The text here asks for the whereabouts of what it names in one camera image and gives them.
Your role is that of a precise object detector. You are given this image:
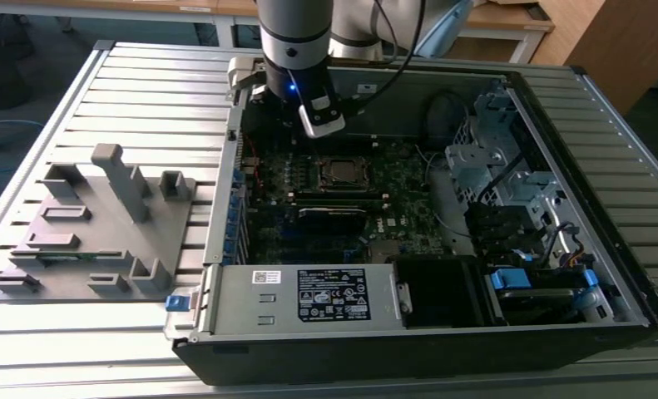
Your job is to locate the metal socket cover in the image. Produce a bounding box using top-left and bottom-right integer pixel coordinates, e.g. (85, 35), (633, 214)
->
(318, 156), (374, 190)

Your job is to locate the black RAM slot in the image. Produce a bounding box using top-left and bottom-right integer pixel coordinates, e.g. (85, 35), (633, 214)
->
(295, 194), (388, 200)
(296, 203), (390, 209)
(295, 190), (384, 196)
(295, 199), (384, 205)

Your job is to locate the silver drive cage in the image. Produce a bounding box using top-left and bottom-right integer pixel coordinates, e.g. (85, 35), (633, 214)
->
(443, 89), (571, 259)

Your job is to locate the green motherboard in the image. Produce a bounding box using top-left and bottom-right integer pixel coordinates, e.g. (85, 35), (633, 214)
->
(237, 131), (476, 266)

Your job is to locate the chipset heatsink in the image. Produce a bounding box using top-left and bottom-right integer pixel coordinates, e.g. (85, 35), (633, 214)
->
(368, 239), (403, 262)

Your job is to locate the grey parts rack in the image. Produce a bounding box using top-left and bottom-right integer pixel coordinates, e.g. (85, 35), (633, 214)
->
(0, 143), (200, 302)

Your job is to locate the grey power supply unit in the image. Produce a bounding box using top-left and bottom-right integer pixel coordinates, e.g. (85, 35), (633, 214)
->
(208, 261), (414, 336)

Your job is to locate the black connector bundle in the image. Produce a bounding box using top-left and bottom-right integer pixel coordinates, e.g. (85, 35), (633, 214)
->
(464, 202), (535, 267)

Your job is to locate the black office chair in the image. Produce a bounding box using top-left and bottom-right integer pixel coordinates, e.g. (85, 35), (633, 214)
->
(0, 12), (36, 112)

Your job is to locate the green RAM stick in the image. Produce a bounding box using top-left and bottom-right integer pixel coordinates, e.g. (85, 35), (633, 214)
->
(34, 252), (101, 264)

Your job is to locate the blue disk carrier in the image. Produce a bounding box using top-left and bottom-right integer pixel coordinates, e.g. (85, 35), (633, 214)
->
(487, 267), (602, 301)

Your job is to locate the wooden cabinet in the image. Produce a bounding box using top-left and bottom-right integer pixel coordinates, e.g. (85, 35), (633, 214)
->
(530, 0), (658, 120)

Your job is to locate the black PC case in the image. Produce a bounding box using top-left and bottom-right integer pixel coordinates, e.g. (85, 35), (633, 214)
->
(161, 56), (658, 387)

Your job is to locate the black hard disk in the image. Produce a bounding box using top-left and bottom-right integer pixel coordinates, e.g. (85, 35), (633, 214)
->
(496, 288), (579, 326)

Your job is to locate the grey case handle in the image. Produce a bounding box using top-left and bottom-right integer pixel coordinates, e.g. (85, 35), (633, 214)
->
(227, 57), (259, 91)

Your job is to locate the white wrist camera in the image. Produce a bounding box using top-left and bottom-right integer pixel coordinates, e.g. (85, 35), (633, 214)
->
(296, 93), (347, 140)

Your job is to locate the black looped cable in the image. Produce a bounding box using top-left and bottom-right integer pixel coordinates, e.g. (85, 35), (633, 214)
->
(419, 88), (471, 145)

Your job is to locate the thin grey wire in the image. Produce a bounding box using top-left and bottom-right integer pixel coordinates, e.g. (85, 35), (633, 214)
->
(420, 150), (474, 242)

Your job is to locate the wooden desk white frame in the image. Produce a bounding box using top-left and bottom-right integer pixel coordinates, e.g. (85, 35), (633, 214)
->
(216, 0), (557, 64)
(0, 0), (235, 49)

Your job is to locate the thick black cable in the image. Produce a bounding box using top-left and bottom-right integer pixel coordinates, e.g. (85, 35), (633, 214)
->
(474, 152), (527, 207)

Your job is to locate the blue floor cable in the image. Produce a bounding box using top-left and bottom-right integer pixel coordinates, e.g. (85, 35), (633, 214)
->
(0, 118), (48, 172)

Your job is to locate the coloured wire bundle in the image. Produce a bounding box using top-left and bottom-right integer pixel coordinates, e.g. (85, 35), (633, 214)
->
(561, 245), (595, 270)

